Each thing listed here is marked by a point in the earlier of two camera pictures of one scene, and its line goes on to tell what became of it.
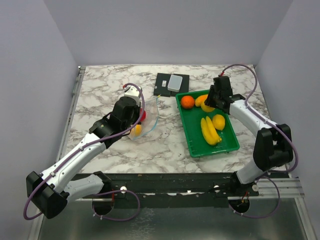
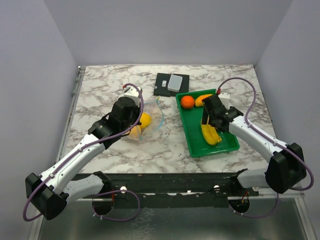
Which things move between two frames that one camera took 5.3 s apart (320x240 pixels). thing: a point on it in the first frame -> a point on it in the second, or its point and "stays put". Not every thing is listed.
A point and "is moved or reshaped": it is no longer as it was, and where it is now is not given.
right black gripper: x=210 y=101 -> x=205 y=116
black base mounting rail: x=177 y=190 stays put
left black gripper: x=137 y=110 stays put
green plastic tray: x=191 y=119 stays put
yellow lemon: x=219 y=121 is moved or reshaped
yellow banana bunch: x=209 y=130 stays put
